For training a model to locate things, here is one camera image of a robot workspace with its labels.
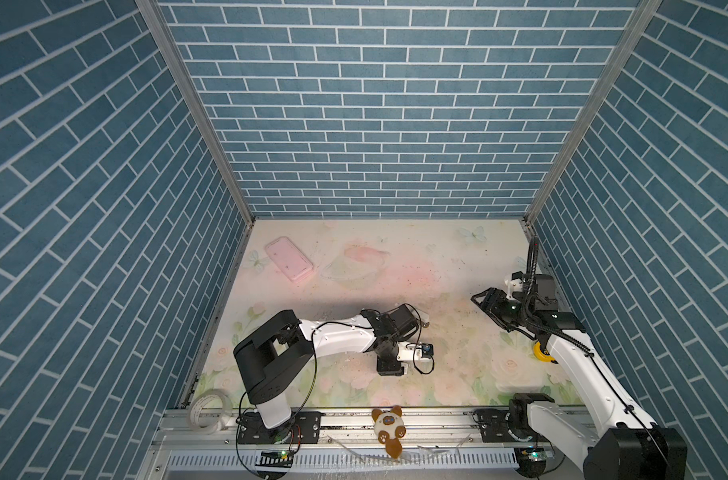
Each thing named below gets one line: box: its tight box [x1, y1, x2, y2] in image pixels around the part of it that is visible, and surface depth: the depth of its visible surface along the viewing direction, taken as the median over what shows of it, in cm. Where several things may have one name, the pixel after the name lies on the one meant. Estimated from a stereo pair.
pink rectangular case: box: [265, 236, 314, 282], surface depth 108 cm
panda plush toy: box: [371, 405, 406, 459], surface depth 73 cm
